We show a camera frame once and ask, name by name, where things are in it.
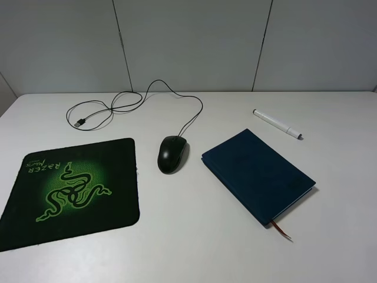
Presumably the dark blue hardcover notebook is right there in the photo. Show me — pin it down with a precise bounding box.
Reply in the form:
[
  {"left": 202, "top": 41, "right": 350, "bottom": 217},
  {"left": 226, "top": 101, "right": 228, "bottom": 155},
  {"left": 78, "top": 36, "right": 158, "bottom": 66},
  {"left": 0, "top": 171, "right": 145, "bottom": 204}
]
[{"left": 201, "top": 129, "right": 316, "bottom": 240}]

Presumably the black green Razer mouse pad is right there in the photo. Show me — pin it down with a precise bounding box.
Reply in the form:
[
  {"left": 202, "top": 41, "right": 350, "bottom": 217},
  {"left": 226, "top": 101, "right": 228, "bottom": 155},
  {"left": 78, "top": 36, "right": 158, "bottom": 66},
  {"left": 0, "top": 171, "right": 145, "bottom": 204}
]
[{"left": 1, "top": 138, "right": 140, "bottom": 251}]

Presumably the black wired computer mouse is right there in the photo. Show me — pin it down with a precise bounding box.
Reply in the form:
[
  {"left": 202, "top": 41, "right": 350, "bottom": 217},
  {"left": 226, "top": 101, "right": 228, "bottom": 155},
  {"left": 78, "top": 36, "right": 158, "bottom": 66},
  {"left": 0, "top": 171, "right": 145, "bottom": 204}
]
[{"left": 157, "top": 136, "right": 187, "bottom": 174}]

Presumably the white marker pen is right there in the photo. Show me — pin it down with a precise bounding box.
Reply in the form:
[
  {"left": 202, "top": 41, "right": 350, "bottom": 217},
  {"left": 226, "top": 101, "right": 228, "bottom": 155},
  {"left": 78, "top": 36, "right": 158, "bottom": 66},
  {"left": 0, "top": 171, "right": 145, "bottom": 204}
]
[{"left": 253, "top": 109, "right": 302, "bottom": 140}]

